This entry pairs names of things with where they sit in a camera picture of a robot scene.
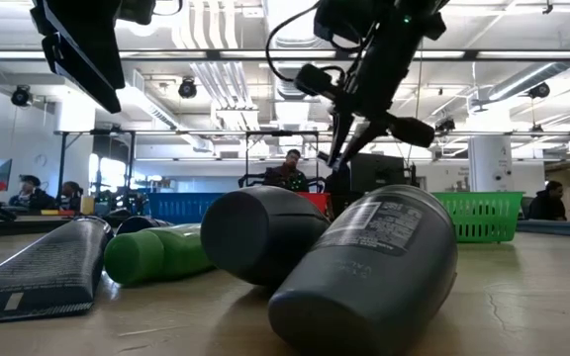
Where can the white round column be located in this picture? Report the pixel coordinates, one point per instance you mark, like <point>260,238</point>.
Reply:
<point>490,163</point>

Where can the small green bottle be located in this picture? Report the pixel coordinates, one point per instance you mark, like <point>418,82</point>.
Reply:
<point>156,252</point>

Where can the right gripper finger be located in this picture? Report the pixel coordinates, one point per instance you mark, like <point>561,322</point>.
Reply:
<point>411,131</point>
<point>314,79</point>

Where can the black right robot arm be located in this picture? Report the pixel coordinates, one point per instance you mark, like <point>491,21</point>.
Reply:
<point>413,6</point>

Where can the black background rig frame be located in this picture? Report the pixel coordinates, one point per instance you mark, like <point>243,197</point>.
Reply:
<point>61,163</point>
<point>282,133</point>

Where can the small yellow container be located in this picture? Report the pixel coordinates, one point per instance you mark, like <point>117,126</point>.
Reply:
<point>87,204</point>

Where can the black computer monitor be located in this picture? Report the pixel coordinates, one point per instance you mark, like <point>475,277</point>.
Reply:
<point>376,173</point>

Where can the red plastic basket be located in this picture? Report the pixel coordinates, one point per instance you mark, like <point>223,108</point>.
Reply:
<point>319,200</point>

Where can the dark squeeze tube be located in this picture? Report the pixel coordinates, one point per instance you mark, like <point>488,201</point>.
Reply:
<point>42,267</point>
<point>136,225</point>

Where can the grey roll-on deodorant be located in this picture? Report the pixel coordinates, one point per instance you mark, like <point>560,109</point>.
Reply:
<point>364,277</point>
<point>260,232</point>

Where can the person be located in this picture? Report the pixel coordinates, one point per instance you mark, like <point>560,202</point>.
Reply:
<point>547,203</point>
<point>32,195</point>
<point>71,195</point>
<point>290,173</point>

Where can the blue plastic basket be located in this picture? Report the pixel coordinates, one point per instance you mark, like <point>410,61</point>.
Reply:
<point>181,207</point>

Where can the green plastic basket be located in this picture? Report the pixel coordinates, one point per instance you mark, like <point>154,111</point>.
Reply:
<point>478,217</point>

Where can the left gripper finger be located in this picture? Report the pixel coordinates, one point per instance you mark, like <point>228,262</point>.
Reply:
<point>84,81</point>
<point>87,34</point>

